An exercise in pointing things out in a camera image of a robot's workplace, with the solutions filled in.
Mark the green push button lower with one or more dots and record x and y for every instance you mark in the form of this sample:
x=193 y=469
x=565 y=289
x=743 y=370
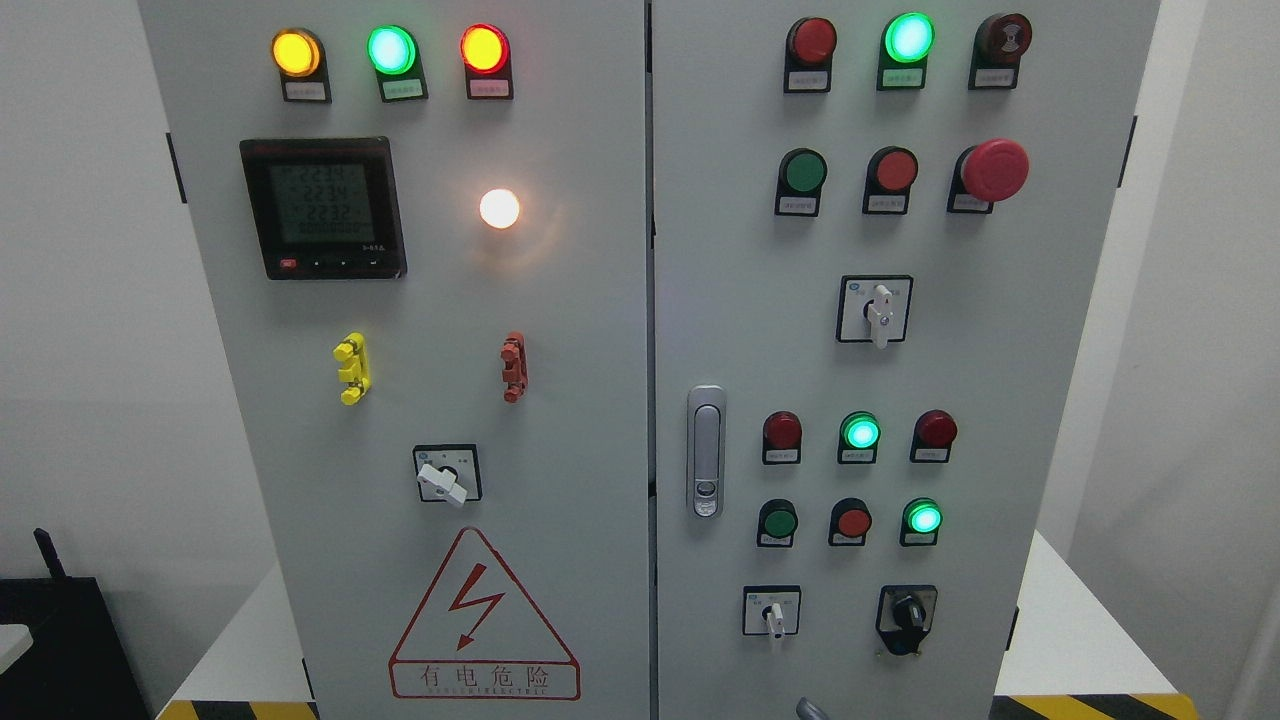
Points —
x=777 y=524

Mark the black digital power meter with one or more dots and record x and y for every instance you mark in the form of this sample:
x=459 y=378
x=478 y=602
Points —
x=325 y=209

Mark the black box at left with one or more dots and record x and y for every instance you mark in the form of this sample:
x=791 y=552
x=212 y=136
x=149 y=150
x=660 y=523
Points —
x=76 y=667

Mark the red emergency stop mushroom button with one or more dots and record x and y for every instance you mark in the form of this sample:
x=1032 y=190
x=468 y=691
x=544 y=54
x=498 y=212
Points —
x=987 y=173

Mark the silver door handle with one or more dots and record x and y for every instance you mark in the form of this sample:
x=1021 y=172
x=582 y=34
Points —
x=705 y=449

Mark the red-orange indicator lamp top left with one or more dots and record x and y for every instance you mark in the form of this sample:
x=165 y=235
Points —
x=486 y=58

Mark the green push button upper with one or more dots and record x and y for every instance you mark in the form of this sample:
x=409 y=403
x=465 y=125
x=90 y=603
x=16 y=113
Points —
x=799 y=183

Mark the green indicator lamp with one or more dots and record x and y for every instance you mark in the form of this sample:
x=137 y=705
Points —
x=858 y=439
x=905 y=46
x=394 y=55

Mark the red push button upper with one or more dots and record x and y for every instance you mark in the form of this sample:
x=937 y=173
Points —
x=891 y=172

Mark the yellow terminal connector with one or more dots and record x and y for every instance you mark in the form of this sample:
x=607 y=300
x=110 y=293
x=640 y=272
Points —
x=351 y=354

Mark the red indicator lamp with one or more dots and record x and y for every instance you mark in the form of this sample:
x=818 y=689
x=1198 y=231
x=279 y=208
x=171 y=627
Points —
x=782 y=439
x=934 y=435
x=807 y=59

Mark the white rotary switch upper right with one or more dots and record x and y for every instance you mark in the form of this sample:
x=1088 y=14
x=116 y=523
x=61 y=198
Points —
x=873 y=309

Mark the white rotary switch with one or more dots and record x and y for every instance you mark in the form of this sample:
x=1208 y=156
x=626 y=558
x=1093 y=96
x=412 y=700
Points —
x=772 y=612
x=873 y=309

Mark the grey cabinet door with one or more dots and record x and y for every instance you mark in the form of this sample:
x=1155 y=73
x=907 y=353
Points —
x=564 y=469
x=748 y=301

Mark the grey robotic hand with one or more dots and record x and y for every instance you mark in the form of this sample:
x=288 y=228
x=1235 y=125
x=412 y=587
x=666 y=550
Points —
x=806 y=709

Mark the grey left cabinet door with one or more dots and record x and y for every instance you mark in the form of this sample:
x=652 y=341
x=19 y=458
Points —
x=564 y=469

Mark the white rotary switch lower right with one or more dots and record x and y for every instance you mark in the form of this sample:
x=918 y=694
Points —
x=772 y=612

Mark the yellow indicator lamp top left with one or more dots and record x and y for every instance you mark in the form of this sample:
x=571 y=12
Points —
x=300 y=58

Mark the green indicator lamp top right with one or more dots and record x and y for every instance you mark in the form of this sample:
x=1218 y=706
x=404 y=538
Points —
x=905 y=46

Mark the black key selector switch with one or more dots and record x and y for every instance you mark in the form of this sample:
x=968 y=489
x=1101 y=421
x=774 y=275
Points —
x=904 y=617

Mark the green indicator lamp middle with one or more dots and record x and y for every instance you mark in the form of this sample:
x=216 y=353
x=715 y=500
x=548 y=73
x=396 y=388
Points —
x=858 y=439

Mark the white glowing indicator lamp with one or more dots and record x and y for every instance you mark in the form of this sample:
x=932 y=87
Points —
x=499 y=208

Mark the green lit button lower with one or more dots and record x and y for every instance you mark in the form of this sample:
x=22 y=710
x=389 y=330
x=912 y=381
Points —
x=921 y=521

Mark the dark red buzzer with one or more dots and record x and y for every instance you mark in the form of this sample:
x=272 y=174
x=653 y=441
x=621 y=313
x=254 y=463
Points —
x=999 y=44

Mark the red push button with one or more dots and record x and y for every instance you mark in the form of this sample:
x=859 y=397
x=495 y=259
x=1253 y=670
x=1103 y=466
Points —
x=849 y=523
x=891 y=172

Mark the red indicator lamp middle left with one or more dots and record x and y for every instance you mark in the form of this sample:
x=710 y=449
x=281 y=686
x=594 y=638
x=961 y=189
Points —
x=782 y=439

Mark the red push button lower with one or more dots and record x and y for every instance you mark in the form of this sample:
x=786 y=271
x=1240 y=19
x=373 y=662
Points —
x=849 y=523

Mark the red indicator lamp top right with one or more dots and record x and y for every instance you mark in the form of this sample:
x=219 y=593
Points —
x=807 y=59

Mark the red electric hazard warning sticker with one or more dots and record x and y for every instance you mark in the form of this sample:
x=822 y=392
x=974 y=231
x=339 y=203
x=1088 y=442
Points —
x=477 y=634

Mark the red terminal connector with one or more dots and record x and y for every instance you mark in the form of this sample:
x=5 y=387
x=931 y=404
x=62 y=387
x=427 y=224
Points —
x=515 y=372

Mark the green push button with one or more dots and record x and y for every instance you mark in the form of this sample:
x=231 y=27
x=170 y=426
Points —
x=799 y=183
x=777 y=524

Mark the red indicator lamp middle right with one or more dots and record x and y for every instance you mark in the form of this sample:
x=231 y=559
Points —
x=934 y=435

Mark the white rotary switch left door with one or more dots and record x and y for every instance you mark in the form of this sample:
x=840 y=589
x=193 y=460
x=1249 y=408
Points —
x=448 y=474

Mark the green indicator lamp top left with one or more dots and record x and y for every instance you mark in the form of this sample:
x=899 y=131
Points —
x=394 y=55

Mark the grey right cabinet door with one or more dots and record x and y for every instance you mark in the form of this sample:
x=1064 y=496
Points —
x=748 y=301

